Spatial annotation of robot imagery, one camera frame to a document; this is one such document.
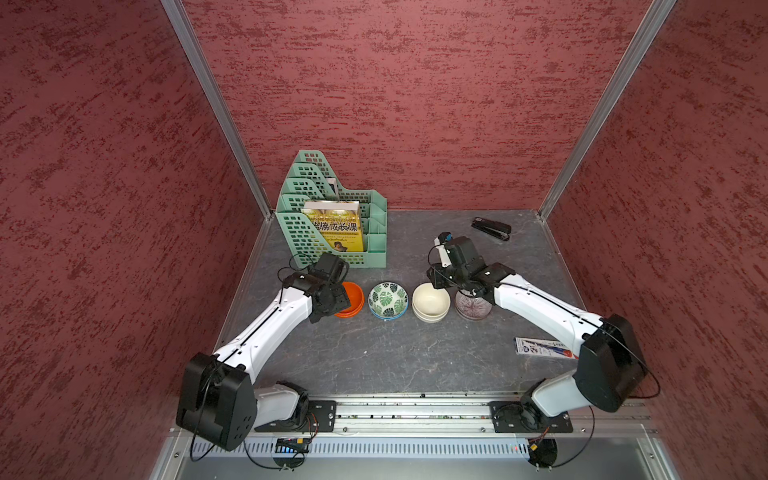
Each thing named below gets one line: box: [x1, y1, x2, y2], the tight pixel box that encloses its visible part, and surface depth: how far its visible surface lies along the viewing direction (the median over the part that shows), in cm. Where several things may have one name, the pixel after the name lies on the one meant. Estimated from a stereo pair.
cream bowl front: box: [412, 282, 451, 324], surface depth 91 cm
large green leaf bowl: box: [368, 281, 409, 321], surface depth 94 cm
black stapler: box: [471, 216, 512, 241], surface depth 116 cm
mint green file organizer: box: [276, 150, 387, 269], surface depth 96 cm
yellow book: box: [301, 200, 364, 253], surface depth 89 cm
